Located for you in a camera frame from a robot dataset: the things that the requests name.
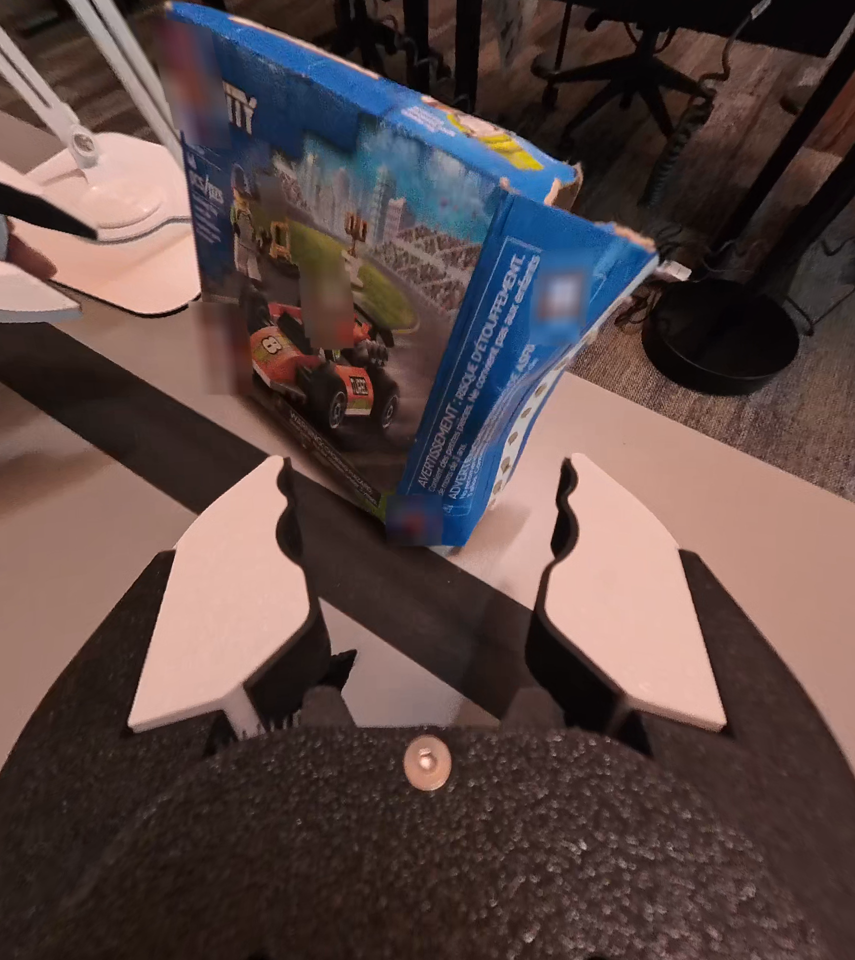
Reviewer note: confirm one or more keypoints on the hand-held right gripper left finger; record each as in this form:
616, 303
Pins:
225, 600

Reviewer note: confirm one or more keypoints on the person's left hand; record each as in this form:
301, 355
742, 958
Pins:
32, 255

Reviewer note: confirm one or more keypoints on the black round floor base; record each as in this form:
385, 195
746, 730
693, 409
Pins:
720, 338

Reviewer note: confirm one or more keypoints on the blue lego set box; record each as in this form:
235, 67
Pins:
338, 225

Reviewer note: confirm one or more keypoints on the black desk leg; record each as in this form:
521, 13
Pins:
833, 105

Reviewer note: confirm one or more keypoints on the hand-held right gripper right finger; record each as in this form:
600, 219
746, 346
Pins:
630, 600

